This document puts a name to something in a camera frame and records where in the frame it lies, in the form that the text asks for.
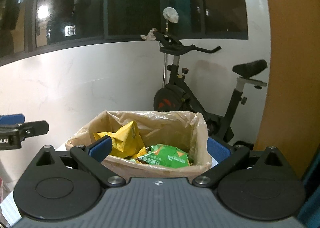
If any dark window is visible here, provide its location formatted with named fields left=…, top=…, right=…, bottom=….
left=1, top=0, right=248, bottom=65

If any green snack bag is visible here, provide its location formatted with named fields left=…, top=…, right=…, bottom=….
left=130, top=144, right=190, bottom=169

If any black exercise bike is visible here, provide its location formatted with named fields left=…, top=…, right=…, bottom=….
left=152, top=31, right=268, bottom=143

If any yellow snack bag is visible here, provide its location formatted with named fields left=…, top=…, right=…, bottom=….
left=93, top=121, right=146, bottom=158

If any orange wooden door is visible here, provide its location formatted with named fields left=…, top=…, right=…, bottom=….
left=255, top=0, right=319, bottom=177

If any cardboard box with tape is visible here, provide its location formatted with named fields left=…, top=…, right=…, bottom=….
left=65, top=111, right=212, bottom=181

